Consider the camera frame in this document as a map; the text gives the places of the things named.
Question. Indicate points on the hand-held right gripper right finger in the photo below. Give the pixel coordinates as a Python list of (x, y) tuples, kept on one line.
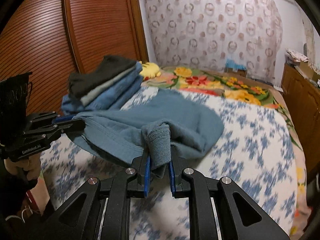
[(172, 180)]

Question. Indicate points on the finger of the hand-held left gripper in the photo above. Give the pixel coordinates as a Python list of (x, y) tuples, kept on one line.
[(72, 126), (62, 119)]

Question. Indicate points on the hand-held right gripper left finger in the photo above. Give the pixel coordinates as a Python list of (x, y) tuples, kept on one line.
[(147, 177)]

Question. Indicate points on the blue-grey pants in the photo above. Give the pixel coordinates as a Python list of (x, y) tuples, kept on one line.
[(150, 115)]

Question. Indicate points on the person's left forearm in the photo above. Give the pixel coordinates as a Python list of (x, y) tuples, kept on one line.
[(15, 217)]

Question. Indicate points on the person's left hand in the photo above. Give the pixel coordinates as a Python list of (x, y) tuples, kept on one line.
[(32, 168)]

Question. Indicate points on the folded grey garment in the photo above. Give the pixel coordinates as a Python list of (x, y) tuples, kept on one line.
[(110, 86)]

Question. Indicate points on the folded dark blue jeans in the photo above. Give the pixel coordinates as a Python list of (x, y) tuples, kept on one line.
[(125, 85)]

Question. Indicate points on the white blue-flowered quilt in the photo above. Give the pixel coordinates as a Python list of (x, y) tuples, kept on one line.
[(250, 142)]

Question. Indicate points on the brown slatted wooden wardrobe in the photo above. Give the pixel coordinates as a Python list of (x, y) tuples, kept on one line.
[(75, 30)]

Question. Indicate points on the yellow plush toy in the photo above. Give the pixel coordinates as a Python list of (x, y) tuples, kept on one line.
[(150, 69)]

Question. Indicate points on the colourful floral blanket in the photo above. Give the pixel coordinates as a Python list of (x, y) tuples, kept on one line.
[(200, 77)]

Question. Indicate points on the long wooden cabinet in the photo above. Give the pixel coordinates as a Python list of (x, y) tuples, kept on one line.
[(302, 110)]

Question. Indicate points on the folded floral cloth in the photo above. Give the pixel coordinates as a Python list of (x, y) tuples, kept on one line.
[(296, 56)]

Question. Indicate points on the open cardboard box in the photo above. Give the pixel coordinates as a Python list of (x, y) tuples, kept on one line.
[(308, 70)]

